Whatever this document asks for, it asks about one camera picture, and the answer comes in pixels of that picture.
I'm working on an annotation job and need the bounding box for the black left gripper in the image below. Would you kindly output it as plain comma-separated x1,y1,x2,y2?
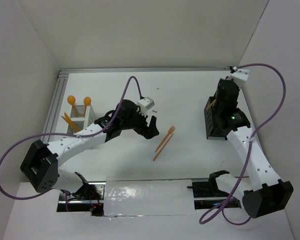
121,105,159,139

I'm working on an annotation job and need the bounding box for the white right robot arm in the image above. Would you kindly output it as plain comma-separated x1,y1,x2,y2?
208,79,294,219

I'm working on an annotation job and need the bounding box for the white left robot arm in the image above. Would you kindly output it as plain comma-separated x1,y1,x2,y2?
20,97,159,200

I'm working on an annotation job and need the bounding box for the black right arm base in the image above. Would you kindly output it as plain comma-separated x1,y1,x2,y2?
186,170,229,210

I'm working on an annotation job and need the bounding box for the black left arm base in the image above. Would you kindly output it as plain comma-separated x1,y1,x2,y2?
56,172,106,217

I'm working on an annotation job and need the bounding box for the black utensil caddy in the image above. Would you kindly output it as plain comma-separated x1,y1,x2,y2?
204,96,227,140

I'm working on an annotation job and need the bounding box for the white utensil caddy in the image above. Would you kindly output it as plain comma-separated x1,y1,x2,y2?
63,104,96,131

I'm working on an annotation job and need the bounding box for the white tape sheet front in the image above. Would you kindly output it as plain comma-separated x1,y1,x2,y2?
103,179,196,217

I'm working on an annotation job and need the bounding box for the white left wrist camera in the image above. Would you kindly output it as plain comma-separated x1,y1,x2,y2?
137,97,155,112

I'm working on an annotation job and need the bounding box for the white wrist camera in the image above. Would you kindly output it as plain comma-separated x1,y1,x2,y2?
137,97,155,112
229,67,250,88

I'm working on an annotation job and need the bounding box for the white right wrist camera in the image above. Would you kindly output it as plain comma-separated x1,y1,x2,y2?
229,67,250,88

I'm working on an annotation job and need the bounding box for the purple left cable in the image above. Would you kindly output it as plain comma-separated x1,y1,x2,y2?
0,76,143,213

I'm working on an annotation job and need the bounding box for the aluminium rail left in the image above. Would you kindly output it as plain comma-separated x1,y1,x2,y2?
42,70,69,134

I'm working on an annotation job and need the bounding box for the aluminium rail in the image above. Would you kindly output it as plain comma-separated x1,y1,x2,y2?
59,66,230,75
42,70,69,134

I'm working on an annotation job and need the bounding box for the aluminium rail back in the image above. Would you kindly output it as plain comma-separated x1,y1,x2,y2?
59,66,230,75

